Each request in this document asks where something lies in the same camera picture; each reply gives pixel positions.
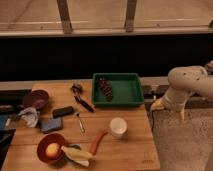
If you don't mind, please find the green plastic tray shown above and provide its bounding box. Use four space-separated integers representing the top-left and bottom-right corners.
92 73 144 107

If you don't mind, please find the orange bowl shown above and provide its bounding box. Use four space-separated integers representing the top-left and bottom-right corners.
37 133 66 164

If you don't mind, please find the orange carrot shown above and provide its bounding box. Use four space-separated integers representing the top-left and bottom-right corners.
90 130 108 155

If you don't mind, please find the crumpled white cloth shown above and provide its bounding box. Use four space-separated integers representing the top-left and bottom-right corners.
19 107 40 128

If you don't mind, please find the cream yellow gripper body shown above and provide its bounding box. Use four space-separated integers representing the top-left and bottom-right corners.
150 98 185 121

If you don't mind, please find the black rectangular block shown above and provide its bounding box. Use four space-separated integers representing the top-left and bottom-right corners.
52 106 74 118

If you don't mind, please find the white paper cup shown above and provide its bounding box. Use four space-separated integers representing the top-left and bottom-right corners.
110 117 127 139

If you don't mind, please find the blue sponge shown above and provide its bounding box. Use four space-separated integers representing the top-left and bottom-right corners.
41 118 63 134

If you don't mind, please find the dark purple bowl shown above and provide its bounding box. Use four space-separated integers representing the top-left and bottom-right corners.
22 90 49 110

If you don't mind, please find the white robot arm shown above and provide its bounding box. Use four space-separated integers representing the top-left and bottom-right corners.
150 60 213 121

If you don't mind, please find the yellow round fruit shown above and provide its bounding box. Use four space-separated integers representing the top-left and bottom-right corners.
45 143 60 159

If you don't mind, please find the dark red grape bunch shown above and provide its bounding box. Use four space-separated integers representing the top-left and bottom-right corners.
98 78 113 101

